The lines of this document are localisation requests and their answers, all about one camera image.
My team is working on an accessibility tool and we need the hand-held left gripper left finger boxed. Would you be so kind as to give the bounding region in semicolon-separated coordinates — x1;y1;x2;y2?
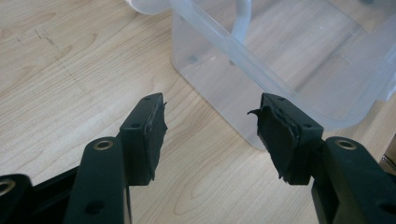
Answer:
116;92;168;187

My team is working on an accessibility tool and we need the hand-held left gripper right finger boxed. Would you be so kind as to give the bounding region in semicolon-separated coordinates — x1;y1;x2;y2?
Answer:
247;92;325;186

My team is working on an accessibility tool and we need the clear plastic storage box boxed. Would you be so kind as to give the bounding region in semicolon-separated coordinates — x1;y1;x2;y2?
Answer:
125;0;396;150

